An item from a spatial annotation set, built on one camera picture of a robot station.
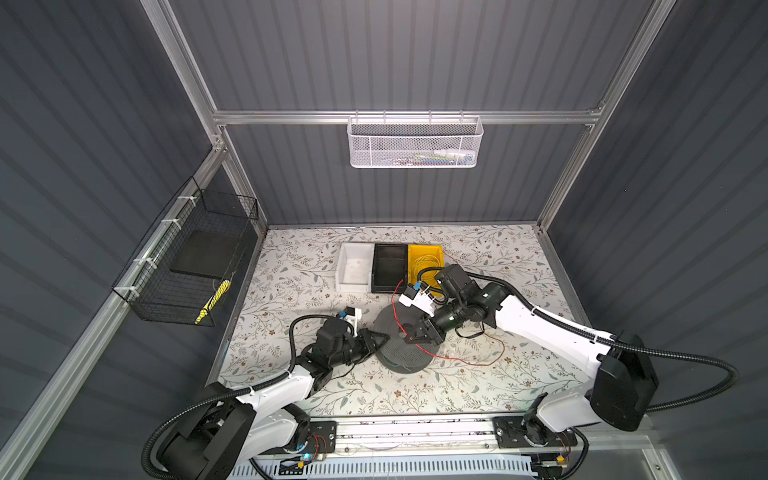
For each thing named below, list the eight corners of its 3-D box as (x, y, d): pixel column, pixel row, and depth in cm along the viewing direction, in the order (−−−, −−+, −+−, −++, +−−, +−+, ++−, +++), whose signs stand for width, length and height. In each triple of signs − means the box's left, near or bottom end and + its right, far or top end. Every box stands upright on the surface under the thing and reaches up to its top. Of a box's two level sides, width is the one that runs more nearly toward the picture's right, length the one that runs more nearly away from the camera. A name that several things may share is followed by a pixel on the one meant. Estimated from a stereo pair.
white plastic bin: (336, 296, 102) (333, 284, 97) (342, 254, 114) (339, 242, 109) (372, 296, 102) (371, 284, 97) (374, 254, 114) (373, 242, 108)
